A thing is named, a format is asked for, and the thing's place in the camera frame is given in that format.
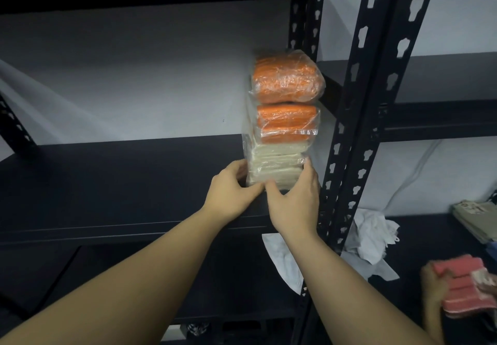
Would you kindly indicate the person's left forearm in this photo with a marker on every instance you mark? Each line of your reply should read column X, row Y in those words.
column 124, row 286

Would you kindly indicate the another person's forearm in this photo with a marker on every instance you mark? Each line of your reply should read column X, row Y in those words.
column 433, row 325

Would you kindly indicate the white box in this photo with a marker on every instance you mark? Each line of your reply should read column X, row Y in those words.
column 171, row 333

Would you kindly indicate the person's right hand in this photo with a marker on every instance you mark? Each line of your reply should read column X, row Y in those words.
column 297, row 209

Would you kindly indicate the stack of beige folded packets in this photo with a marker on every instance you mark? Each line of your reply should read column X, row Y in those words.
column 477, row 218

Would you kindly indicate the white cloth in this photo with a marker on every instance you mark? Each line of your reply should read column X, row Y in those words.
column 372, row 236

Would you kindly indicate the person's right forearm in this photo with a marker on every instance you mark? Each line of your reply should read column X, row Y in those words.
column 349, row 302

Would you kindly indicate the person's left hand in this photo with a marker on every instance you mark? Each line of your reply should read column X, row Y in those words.
column 229, row 197

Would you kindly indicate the black mesh basket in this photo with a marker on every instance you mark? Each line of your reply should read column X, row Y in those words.
column 198, row 328

